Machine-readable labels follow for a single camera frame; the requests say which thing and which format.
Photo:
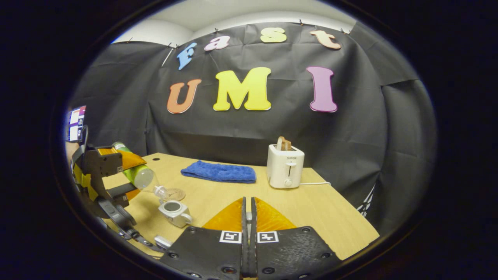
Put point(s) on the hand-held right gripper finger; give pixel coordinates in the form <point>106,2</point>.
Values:
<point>253,221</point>
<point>244,221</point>

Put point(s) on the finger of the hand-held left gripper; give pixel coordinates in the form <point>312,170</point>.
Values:
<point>120,189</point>
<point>109,163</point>

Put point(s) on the clear green label water bottle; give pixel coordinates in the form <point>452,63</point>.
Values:
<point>140,175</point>

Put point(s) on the round woven coaster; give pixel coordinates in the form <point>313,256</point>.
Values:
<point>178,193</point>

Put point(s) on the white teacup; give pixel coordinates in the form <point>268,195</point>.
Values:
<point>179,219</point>

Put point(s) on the computer monitor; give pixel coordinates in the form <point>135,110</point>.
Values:
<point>76,124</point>

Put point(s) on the blue towel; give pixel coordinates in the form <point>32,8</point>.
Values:
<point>218,172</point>

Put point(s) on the white toaster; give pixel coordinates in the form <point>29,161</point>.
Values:
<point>284,171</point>

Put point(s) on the bread slice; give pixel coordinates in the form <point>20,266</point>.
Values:
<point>283,144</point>

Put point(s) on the black white patterned board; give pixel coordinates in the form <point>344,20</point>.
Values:
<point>367,204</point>

